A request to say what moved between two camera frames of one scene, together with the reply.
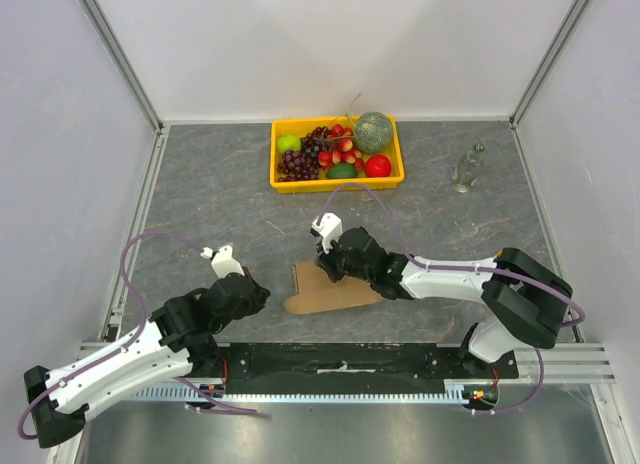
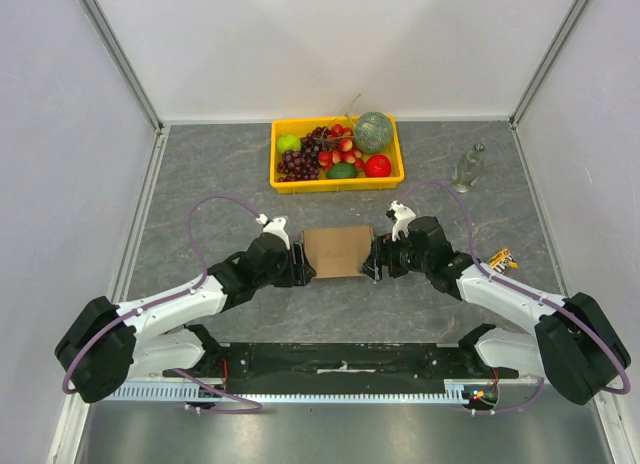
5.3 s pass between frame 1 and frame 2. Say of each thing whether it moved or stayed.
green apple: stayed
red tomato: stayed
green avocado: stayed
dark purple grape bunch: stayed
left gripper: moved
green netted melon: stayed
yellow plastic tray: stayed
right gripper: moved
